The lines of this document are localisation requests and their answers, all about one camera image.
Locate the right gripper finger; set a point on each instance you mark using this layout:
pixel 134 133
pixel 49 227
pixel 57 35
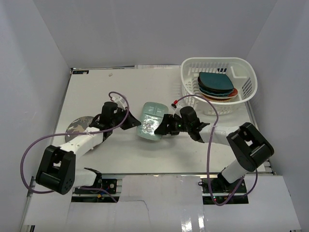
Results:
pixel 163 127
pixel 174 132

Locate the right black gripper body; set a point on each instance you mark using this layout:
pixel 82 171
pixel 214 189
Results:
pixel 176 123

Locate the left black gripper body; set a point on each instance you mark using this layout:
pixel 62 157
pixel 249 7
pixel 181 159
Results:
pixel 124 118

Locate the light blue rectangular plate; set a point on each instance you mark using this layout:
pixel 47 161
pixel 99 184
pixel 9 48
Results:
pixel 151 117

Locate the silver metallic round plate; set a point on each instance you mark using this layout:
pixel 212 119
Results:
pixel 77 126

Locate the red and teal wave plate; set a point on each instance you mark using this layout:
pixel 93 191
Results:
pixel 231 95

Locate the teal scalloped round plate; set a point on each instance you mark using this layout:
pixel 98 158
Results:
pixel 212 93

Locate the orange woven round plate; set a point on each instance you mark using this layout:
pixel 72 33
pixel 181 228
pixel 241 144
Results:
pixel 217 100

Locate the dark teal square plate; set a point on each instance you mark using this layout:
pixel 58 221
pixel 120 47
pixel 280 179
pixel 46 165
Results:
pixel 217 82

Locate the beige plate with maroon rim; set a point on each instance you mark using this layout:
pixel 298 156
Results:
pixel 201 85

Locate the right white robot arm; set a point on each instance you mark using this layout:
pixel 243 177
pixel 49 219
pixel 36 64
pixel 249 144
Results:
pixel 249 146

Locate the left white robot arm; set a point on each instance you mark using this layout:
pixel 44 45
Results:
pixel 57 170

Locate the white plastic dish bin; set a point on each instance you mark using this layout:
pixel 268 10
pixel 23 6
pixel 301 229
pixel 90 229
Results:
pixel 238 70

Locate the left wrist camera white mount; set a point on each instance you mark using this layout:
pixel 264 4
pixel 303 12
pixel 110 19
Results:
pixel 120 101

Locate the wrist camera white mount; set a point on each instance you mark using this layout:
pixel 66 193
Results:
pixel 120 101
pixel 177 106

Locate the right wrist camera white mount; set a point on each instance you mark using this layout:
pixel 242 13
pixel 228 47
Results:
pixel 177 106

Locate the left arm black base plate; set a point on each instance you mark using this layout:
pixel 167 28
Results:
pixel 103 191

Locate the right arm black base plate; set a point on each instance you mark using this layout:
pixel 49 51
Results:
pixel 221 192

